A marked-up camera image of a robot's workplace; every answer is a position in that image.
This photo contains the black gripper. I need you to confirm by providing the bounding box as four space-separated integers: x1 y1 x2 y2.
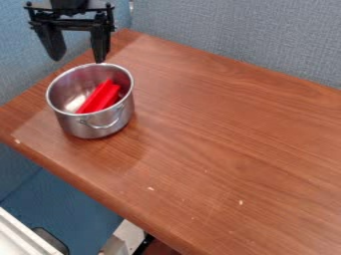
23 0 114 63

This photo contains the metal pot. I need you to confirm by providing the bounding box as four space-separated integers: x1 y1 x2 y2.
45 64 134 138

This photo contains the red block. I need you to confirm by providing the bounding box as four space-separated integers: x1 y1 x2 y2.
76 80 120 114

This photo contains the white furniture edge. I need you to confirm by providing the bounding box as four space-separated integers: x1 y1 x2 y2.
0 207 62 255

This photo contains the white table leg bracket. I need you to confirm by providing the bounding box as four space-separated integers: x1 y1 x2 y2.
97 219 147 255

